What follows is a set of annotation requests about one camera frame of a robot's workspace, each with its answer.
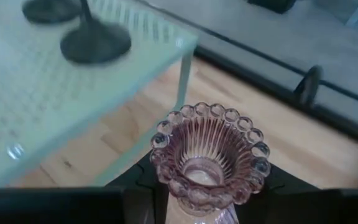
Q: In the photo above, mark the pink ribbed glass candle holder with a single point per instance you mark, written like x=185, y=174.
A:
x=210, y=146

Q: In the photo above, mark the black room furniture base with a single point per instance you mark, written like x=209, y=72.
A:
x=272, y=4

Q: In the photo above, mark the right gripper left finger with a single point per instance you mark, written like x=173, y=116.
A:
x=73, y=207

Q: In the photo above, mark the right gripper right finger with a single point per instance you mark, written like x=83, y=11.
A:
x=306, y=207

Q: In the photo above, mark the black aluminium table frame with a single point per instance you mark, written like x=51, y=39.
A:
x=337, y=121

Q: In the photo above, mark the black metal candlestick holder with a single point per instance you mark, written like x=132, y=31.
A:
x=95, y=43
x=48, y=11

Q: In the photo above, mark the green perforated metal shelf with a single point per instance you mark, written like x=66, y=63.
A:
x=42, y=102

